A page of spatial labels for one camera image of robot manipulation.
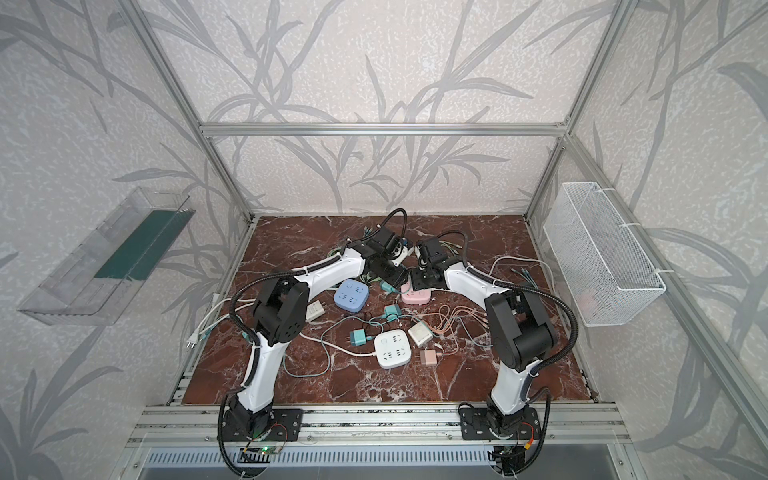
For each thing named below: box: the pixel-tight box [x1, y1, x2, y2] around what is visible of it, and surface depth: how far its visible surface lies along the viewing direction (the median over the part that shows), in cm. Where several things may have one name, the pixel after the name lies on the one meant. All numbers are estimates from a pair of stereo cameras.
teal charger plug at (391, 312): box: [384, 304, 401, 322], surface depth 93 cm
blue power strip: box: [334, 279, 369, 313], surface depth 96 cm
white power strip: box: [374, 329, 412, 369], surface depth 86 cm
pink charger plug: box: [420, 350, 437, 365], surface depth 84 cm
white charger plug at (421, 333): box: [408, 321, 433, 347], surface depth 88 cm
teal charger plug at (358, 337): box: [349, 328, 374, 347], surface depth 88 cm
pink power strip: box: [400, 281, 431, 304], surface depth 97 cm
